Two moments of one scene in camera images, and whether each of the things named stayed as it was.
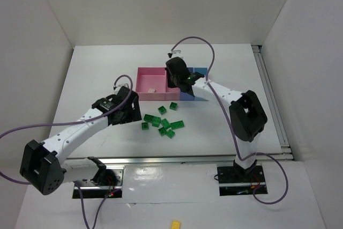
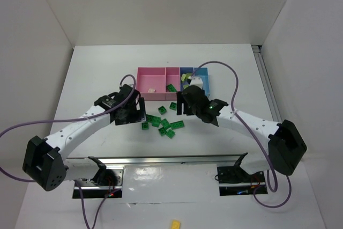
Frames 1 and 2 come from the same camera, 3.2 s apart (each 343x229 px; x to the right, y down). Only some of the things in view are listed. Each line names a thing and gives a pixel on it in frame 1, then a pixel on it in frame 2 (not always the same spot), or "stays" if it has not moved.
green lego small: x=144 y=126 stays
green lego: x=162 y=110 stays
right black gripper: x=174 y=78 → x=181 y=103
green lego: x=156 y=122 stays
